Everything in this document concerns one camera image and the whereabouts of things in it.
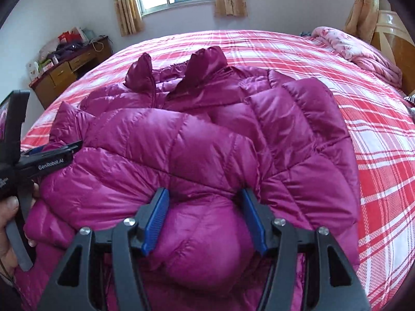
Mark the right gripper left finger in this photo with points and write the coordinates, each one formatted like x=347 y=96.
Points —
x=77 y=281

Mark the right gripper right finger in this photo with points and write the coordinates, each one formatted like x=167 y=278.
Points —
x=330 y=280

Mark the magenta puffer down jacket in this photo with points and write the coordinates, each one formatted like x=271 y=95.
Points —
x=204 y=130

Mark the person's left hand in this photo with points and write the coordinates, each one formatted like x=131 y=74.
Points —
x=9 y=208

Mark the wooden desk with drawers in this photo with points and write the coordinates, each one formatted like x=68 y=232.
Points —
x=59 y=77

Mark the clutter pile on desk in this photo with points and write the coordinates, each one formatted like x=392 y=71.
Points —
x=59 y=48

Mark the red white plaid bedspread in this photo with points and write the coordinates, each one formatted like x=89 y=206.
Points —
x=378 y=122

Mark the striped pillow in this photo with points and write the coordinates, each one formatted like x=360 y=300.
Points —
x=410 y=104

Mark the left beige window curtain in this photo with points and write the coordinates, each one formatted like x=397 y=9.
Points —
x=128 y=17

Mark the pink floral folded quilt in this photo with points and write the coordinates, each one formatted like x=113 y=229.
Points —
x=361 y=54

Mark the cream wooden headboard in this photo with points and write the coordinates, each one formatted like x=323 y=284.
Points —
x=393 y=40

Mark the beige curtain by headboard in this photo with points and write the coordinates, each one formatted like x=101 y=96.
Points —
x=362 y=20

